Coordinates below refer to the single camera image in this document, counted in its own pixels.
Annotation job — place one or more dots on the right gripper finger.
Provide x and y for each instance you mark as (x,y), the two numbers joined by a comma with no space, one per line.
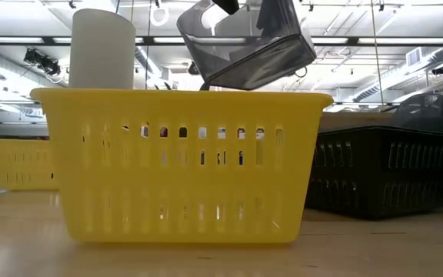
(275,17)
(227,5)

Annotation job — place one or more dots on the grey translucent plastic basket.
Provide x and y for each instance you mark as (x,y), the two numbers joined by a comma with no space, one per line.
(252,61)
(429,113)

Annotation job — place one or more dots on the yellow slotted plastic basket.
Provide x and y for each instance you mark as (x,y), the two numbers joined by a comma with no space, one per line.
(183,181)
(25,165)

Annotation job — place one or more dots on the black slotted plastic basket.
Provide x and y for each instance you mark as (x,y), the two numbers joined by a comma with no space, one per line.
(379,173)

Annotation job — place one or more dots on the black overhead beam with lights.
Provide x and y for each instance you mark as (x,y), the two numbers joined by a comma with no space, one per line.
(352,40)

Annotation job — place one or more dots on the white cylindrical lamp shade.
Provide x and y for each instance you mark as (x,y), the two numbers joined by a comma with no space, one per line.
(102,50)

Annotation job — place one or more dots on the black ceiling-mounted device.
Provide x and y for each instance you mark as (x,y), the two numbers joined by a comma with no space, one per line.
(440,70)

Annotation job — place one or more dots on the silver ventilation duct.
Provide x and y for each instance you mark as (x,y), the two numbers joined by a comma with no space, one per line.
(375,91)

